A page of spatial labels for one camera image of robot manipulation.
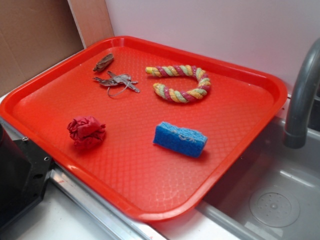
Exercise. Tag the small brown leather pouch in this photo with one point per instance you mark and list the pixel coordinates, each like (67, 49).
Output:
(104, 63)

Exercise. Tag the multicolour twisted rope toy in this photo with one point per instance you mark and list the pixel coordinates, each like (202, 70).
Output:
(181, 97)

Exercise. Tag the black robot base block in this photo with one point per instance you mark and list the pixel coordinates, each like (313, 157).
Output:
(24, 173)

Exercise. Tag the red plastic tray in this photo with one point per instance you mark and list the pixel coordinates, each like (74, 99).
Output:
(142, 179)

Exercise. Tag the grey plastic sink basin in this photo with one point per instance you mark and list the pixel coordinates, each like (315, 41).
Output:
(271, 192)

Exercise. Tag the silver key bunch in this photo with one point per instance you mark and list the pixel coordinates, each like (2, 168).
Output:
(116, 80)

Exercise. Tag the crumpled red cloth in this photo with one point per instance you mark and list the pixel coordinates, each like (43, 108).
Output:
(86, 132)

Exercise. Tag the blue sponge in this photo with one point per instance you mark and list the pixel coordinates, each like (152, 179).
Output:
(182, 140)

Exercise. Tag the brown cardboard panel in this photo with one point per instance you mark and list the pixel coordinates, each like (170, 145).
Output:
(34, 36)

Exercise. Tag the wooden board edge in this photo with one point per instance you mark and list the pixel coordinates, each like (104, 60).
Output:
(92, 20)

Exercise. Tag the grey sink faucet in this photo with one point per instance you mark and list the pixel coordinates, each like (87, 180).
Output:
(304, 107)

